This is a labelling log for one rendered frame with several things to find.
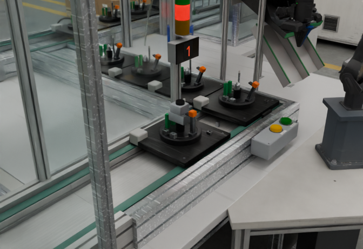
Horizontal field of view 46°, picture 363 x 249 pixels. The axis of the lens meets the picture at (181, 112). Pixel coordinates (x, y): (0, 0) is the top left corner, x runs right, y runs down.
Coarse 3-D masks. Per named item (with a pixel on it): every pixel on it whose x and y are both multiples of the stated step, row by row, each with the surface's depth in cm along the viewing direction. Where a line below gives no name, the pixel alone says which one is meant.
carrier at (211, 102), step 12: (228, 84) 166; (216, 96) 170; (228, 96) 165; (240, 96) 163; (252, 96) 165; (264, 96) 169; (204, 108) 161; (216, 108) 160; (228, 108) 160; (240, 108) 159; (252, 108) 160; (264, 108) 160; (228, 120) 155; (240, 120) 151; (252, 120) 153
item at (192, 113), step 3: (189, 111) 134; (192, 111) 134; (195, 111) 134; (186, 114) 135; (189, 114) 134; (192, 114) 133; (195, 114) 134; (192, 117) 134; (195, 117) 135; (192, 120) 134; (195, 120) 135; (192, 123) 135; (195, 123) 136; (192, 126) 135; (195, 126) 136; (192, 129) 136; (195, 129) 137; (192, 132) 136
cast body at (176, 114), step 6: (174, 102) 137; (180, 102) 135; (174, 108) 136; (180, 108) 134; (186, 108) 137; (174, 114) 137; (180, 114) 135; (174, 120) 138; (180, 120) 136; (186, 120) 136
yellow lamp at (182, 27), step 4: (176, 20) 142; (188, 20) 142; (176, 24) 143; (180, 24) 142; (184, 24) 142; (188, 24) 143; (176, 28) 143; (180, 28) 142; (184, 28) 142; (188, 28) 143; (176, 32) 144; (180, 32) 143; (184, 32) 143; (188, 32) 144
